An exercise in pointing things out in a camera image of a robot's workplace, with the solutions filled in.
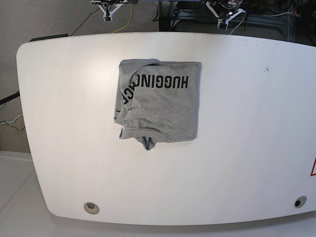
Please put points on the black bar behind table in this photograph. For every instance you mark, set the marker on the black bar behind table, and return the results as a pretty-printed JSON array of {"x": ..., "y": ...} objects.
[{"x": 49, "y": 37}]

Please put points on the left table grommet hole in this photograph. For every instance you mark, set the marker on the left table grommet hole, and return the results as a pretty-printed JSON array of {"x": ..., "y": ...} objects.
[{"x": 91, "y": 208}]

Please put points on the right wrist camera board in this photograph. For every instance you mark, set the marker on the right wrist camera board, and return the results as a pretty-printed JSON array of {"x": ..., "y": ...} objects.
[{"x": 107, "y": 18}]

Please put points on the red triangle sticker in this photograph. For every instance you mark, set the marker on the red triangle sticker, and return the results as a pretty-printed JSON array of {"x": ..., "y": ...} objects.
[{"x": 313, "y": 171}]

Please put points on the table grommet hole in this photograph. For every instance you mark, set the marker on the table grommet hole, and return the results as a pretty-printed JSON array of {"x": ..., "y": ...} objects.
[
  {"x": 299, "y": 202},
  {"x": 91, "y": 208}
]

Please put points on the right table grommet hole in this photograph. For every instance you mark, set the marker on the right table grommet hole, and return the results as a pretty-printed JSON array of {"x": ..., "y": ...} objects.
[{"x": 299, "y": 202}]

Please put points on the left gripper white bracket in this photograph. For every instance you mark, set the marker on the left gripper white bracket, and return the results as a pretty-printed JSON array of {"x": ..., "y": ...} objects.
[{"x": 224, "y": 9}]

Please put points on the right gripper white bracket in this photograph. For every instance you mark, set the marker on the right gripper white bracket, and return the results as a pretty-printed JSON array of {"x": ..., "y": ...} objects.
[{"x": 109, "y": 7}]

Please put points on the grey T-shirt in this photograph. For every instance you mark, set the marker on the grey T-shirt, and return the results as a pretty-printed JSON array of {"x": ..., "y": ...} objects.
[{"x": 157, "y": 102}]

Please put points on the black table leg stand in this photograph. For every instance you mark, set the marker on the black table leg stand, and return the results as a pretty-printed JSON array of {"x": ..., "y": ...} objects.
[{"x": 165, "y": 10}]

